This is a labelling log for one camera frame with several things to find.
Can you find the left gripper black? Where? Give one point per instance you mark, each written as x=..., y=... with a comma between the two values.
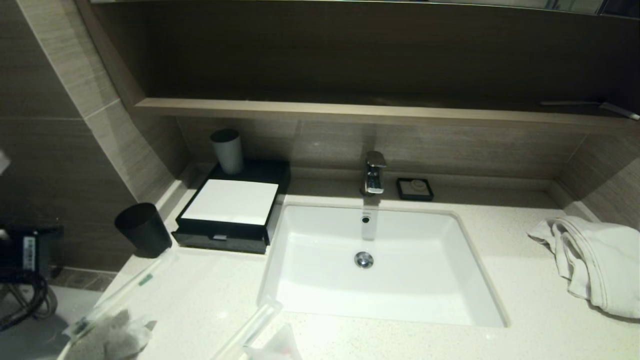
x=15, y=252

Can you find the black cup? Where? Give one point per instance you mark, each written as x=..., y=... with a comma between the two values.
x=144, y=230

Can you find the black box with white lid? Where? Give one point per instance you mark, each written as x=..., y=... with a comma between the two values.
x=230, y=202

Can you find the toothbrush in long clear package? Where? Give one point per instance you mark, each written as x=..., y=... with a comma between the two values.
x=125, y=292

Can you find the crumpled white wrapper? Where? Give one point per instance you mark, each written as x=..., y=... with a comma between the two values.
x=117, y=337

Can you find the grey cup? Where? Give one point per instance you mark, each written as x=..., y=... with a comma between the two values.
x=227, y=152

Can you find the clear plastic tube package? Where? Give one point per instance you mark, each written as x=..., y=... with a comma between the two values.
x=250, y=327

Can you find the white sachet with red print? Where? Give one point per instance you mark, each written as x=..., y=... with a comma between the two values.
x=280, y=347

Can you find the chrome sink drain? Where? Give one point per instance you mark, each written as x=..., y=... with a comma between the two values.
x=364, y=259

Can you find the chrome faucet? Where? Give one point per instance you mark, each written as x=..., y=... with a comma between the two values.
x=374, y=172

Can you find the black square soap dish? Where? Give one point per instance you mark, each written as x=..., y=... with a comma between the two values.
x=401, y=192

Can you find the white rectangular sink basin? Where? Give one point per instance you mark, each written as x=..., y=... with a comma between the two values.
x=410, y=280

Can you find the round white soap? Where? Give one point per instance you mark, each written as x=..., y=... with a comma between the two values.
x=416, y=187

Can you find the white crumpled towel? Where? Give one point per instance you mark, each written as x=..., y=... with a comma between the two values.
x=600, y=265

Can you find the white item on shelf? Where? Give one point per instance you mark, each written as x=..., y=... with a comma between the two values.
x=620, y=110

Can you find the wooden wall shelf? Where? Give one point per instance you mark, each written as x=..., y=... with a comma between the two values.
x=350, y=111

